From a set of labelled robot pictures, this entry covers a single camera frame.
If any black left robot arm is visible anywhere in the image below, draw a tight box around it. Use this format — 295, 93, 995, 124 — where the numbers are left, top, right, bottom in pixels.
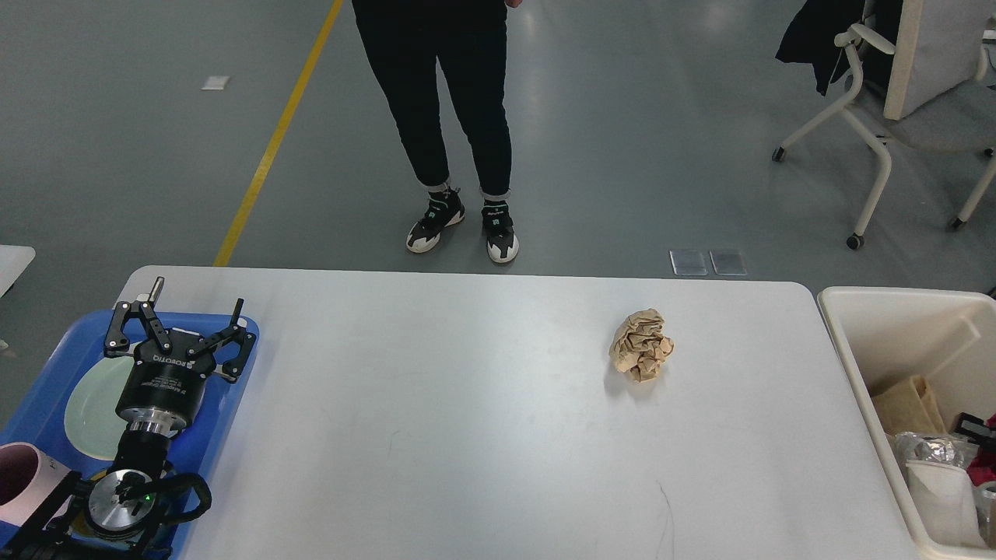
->
2, 278, 259, 559

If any white office chair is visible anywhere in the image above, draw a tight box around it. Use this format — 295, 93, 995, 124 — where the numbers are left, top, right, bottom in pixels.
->
772, 1, 994, 250

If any beige plastic bin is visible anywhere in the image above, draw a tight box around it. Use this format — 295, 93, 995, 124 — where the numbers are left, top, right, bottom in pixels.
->
818, 287, 995, 559

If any pink mug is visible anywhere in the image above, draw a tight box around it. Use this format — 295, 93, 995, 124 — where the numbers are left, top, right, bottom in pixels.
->
1, 442, 70, 526

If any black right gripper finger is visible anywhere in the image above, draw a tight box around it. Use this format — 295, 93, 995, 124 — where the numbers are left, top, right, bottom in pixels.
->
954, 412, 995, 444

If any person in black sneakers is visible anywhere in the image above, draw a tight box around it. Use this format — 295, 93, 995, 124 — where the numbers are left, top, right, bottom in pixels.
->
350, 0, 522, 264

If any brown paper ball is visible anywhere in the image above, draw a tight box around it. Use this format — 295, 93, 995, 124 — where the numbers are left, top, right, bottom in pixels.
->
608, 308, 675, 383

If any crushed red can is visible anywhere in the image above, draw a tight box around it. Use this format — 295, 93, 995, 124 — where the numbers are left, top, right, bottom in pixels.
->
966, 417, 995, 486

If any blue plastic tray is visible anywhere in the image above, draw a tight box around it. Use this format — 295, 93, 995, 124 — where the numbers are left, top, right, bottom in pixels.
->
2, 310, 255, 481

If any green plate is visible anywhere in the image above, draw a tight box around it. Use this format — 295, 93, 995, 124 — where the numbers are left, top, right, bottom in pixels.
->
63, 355, 135, 461

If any white side table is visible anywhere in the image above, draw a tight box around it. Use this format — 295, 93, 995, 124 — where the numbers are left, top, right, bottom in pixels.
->
0, 244, 36, 297

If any white paper cup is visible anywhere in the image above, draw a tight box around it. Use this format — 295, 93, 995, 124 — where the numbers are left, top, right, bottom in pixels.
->
906, 460, 987, 549

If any brown paper bag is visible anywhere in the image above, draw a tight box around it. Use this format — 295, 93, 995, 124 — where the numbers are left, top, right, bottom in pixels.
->
871, 375, 949, 447

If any aluminium foil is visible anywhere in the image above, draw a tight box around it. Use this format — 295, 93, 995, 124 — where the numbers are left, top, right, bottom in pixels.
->
893, 432, 979, 469

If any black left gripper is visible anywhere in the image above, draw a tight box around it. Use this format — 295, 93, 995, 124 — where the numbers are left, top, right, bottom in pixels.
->
103, 278, 257, 433

